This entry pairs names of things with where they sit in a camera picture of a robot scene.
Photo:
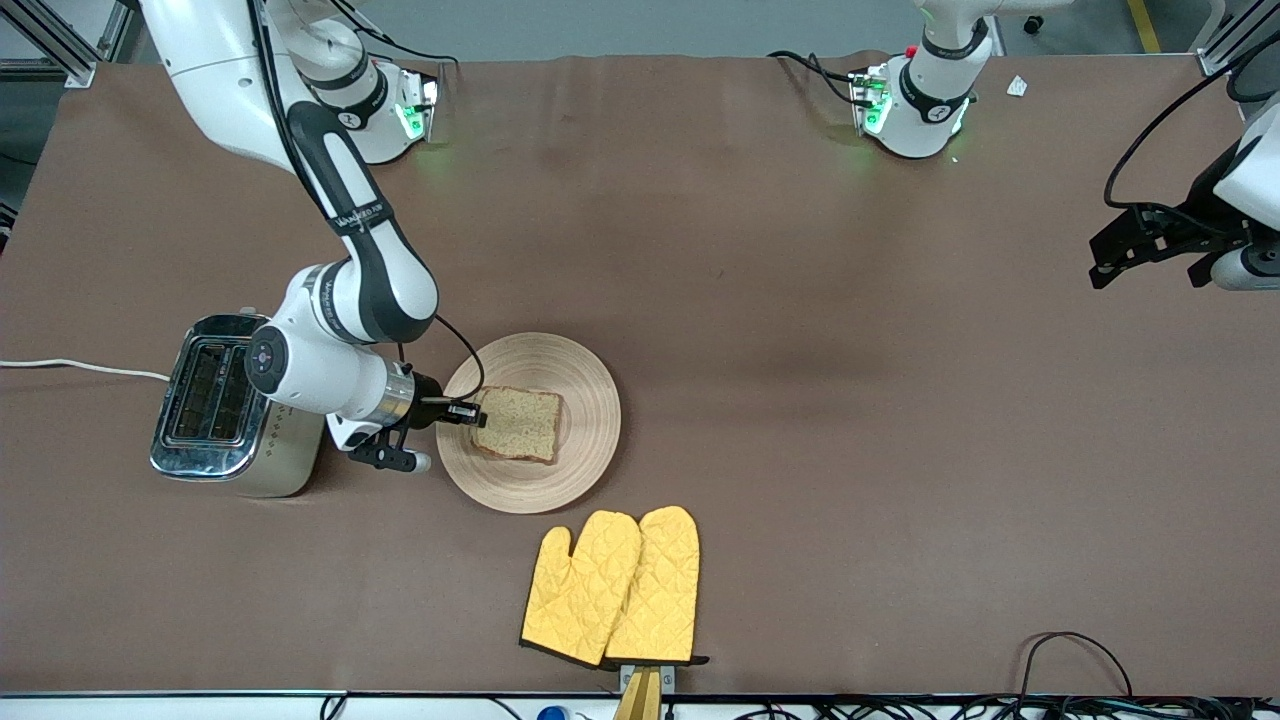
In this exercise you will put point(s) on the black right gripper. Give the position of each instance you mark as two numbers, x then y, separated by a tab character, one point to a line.
426	391

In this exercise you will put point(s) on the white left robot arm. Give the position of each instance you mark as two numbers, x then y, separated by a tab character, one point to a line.
930	110

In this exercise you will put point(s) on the small white paper scrap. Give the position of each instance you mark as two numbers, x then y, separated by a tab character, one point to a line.
1017	86

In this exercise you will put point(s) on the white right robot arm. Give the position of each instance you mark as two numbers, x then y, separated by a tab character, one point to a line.
330	375

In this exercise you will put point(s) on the black right camera bracket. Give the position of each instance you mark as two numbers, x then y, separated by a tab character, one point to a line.
385	455

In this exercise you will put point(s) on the aluminium frame profile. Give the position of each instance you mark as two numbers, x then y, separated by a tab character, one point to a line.
1212	62
80	72

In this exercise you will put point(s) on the yellow quilted oven mitt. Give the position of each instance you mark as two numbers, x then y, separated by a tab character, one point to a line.
660	590
575	600

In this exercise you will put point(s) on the round wooden plate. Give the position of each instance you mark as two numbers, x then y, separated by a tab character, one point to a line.
590	400

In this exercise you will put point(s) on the slice of brown toast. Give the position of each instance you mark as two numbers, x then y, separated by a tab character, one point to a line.
520	425

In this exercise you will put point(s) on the small black round knob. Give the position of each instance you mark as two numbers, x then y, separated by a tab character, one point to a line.
1033	23

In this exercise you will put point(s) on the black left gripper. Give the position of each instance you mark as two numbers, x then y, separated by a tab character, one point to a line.
1197	225

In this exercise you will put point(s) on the chrome and beige toaster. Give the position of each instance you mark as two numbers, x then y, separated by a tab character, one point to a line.
215	440

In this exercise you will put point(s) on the table cover cloth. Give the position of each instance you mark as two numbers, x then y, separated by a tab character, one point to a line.
800	300

